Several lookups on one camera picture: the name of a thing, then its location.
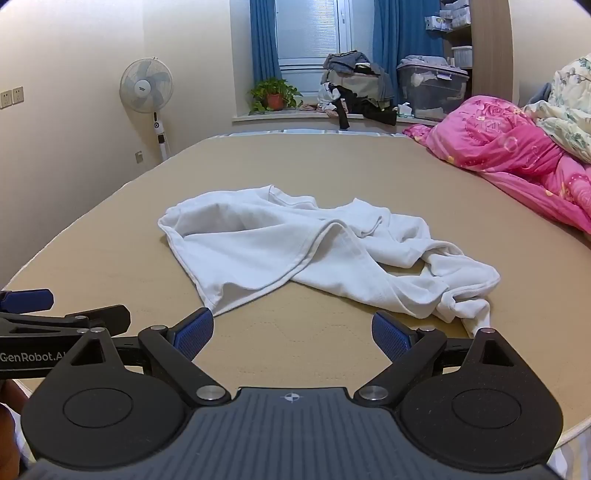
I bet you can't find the white storage box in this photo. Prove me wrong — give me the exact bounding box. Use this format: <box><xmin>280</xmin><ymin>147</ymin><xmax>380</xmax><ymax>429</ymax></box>
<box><xmin>451</xmin><ymin>45</ymin><xmax>474</xmax><ymax>70</ymax></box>

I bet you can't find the window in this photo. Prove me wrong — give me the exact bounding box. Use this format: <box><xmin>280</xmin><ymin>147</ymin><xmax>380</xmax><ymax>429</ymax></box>
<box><xmin>274</xmin><ymin>0</ymin><xmax>377</xmax><ymax>99</ymax></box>

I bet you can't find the clear plastic storage box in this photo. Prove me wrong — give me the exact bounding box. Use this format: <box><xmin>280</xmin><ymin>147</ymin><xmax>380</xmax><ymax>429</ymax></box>
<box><xmin>396</xmin><ymin>62</ymin><xmax>472</xmax><ymax>123</ymax></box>

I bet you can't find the beige bed mat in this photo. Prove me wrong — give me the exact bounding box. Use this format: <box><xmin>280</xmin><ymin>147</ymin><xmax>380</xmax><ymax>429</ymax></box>
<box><xmin>0</xmin><ymin>134</ymin><xmax>591</xmax><ymax>459</ymax></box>

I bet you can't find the wooden shelf unit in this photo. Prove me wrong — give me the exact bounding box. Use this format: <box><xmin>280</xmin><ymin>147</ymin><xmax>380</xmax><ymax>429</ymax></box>
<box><xmin>436</xmin><ymin>0</ymin><xmax>520</xmax><ymax>101</ymax></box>

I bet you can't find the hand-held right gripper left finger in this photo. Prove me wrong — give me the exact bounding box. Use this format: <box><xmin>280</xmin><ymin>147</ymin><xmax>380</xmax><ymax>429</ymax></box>
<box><xmin>69</xmin><ymin>307</ymin><xmax>232</xmax><ymax>408</ymax></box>

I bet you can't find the white shirt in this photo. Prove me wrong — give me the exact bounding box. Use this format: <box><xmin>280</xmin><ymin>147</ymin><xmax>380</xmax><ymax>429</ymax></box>
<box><xmin>157</xmin><ymin>185</ymin><xmax>502</xmax><ymax>340</ymax></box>

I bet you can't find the person's left forearm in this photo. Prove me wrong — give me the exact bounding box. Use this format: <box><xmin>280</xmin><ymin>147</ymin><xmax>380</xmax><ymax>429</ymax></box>
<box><xmin>0</xmin><ymin>381</ymin><xmax>29</xmax><ymax>468</ymax></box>

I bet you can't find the potted green plant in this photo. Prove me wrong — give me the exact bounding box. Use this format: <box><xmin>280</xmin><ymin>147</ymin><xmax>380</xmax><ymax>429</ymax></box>
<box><xmin>249</xmin><ymin>78</ymin><xmax>304</xmax><ymax>115</ymax></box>

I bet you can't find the pink floral quilt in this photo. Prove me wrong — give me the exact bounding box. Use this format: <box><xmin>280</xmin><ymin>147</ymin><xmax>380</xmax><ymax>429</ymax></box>
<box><xmin>402</xmin><ymin>95</ymin><xmax>591</xmax><ymax>236</ymax></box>

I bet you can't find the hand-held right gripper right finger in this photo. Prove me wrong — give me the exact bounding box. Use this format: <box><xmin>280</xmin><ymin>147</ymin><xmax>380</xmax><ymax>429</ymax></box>
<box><xmin>353</xmin><ymin>311</ymin><xmax>516</xmax><ymax>408</ymax></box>

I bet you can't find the grey folded cloth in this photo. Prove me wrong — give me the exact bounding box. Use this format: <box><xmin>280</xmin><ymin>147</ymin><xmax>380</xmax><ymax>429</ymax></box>
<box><xmin>399</xmin><ymin>54</ymin><xmax>452</xmax><ymax>71</ymax></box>

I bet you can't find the blue curtain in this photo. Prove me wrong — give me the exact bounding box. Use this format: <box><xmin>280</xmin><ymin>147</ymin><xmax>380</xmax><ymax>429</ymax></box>
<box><xmin>249</xmin><ymin>0</ymin><xmax>283</xmax><ymax>85</ymax></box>
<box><xmin>373</xmin><ymin>0</ymin><xmax>447</xmax><ymax>106</ymax></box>

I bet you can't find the cream floral quilt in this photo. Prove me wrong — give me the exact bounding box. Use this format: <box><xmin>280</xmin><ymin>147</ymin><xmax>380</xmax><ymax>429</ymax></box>
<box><xmin>522</xmin><ymin>53</ymin><xmax>591</xmax><ymax>165</ymax></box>

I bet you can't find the pile of dark clothes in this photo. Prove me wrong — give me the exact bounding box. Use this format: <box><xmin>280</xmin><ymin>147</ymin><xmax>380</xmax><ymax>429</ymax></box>
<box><xmin>316</xmin><ymin>50</ymin><xmax>399</xmax><ymax>131</ymax></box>

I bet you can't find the stack of white boxes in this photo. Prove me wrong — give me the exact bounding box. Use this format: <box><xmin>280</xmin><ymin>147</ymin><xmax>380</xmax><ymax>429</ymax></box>
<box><xmin>425</xmin><ymin>0</ymin><xmax>472</xmax><ymax>33</ymax></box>

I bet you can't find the white standing fan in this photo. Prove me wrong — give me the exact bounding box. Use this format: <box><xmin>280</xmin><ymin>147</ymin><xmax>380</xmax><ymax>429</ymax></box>
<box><xmin>119</xmin><ymin>56</ymin><xmax>175</xmax><ymax>162</ymax></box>

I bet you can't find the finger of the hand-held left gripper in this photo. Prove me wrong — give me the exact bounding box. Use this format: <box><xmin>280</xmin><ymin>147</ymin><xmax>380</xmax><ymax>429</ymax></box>
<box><xmin>0</xmin><ymin>305</ymin><xmax>133</xmax><ymax>339</ymax></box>
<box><xmin>0</xmin><ymin>288</ymin><xmax>55</xmax><ymax>313</ymax></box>

